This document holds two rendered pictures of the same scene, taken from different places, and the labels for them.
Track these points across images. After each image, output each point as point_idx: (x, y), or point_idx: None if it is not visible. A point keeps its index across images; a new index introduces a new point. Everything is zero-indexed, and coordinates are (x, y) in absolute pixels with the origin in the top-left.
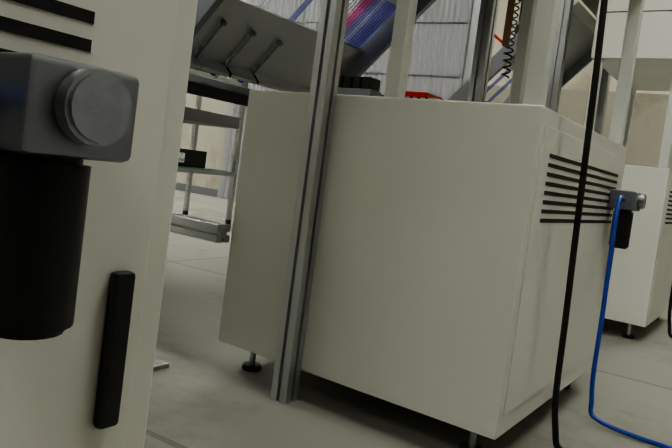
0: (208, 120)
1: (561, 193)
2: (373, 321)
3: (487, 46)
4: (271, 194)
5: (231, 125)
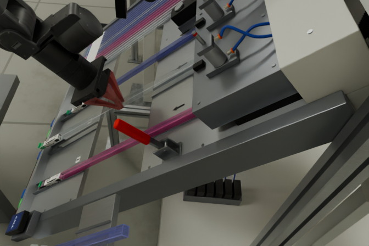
0: (5, 112)
1: None
2: None
3: None
4: None
5: (16, 88)
